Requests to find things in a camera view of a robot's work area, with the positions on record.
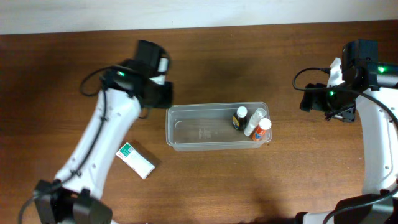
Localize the white green medicine box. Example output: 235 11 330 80
116 142 155 179

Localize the white clear cap spray bottle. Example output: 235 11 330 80
243 108 266 136

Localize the orange white cap bottle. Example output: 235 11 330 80
252 118 272 141

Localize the dark brown white cap bottle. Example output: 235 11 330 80
232 106 248 131

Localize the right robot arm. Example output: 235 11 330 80
292 39 397 223

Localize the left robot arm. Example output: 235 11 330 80
29 40 173 223

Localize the clear plastic container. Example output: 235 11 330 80
165 102 272 151

